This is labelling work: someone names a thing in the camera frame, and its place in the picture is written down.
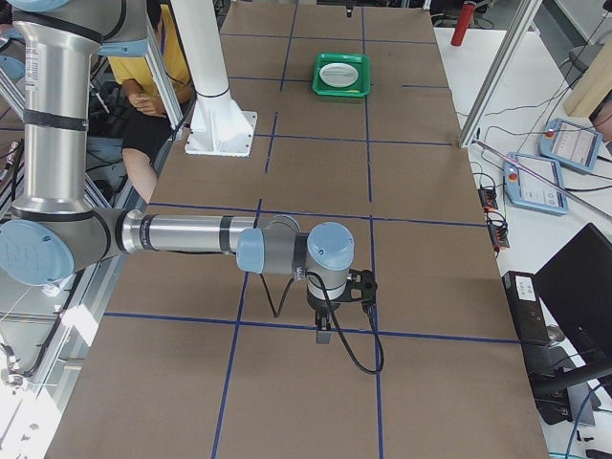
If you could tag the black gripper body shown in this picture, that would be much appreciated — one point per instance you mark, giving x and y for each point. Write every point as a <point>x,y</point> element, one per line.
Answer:
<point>320,304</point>

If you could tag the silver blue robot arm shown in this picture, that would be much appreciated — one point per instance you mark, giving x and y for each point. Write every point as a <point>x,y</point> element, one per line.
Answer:
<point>55,233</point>

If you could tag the orange black connector strip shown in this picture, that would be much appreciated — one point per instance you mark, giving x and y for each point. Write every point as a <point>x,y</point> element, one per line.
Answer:
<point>496,222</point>

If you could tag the black desktop box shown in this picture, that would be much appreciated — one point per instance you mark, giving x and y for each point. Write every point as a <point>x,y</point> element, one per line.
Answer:
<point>525,307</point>

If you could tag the green plastic tray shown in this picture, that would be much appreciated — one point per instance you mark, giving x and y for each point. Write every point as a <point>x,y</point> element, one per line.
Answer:
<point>359,89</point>

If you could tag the near blue teach pendant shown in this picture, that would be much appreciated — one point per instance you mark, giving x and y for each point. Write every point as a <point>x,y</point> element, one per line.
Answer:
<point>524,190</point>

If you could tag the blue teach pendant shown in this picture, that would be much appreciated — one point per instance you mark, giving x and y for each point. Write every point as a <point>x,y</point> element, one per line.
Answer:
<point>572,145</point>
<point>524,190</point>

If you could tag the white round plate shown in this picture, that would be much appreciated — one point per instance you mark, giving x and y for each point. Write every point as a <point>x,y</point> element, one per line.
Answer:
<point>337,81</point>

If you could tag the person in yellow shirt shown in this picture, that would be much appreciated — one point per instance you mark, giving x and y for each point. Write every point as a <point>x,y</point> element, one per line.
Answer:
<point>148,127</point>

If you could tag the black computer monitor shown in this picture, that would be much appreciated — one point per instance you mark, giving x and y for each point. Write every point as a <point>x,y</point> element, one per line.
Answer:
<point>575,286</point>

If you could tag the far blue teach pendant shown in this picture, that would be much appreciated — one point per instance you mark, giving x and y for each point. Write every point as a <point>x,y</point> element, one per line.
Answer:
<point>572,145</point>

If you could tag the red cylinder bottle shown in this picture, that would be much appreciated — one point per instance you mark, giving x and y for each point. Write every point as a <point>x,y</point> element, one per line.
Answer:
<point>463,23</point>

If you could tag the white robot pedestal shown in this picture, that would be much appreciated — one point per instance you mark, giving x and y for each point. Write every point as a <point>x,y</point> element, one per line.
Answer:
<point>218,127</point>

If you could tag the aluminium frame post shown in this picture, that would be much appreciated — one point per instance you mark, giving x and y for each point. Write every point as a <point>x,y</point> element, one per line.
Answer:
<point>512,39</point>

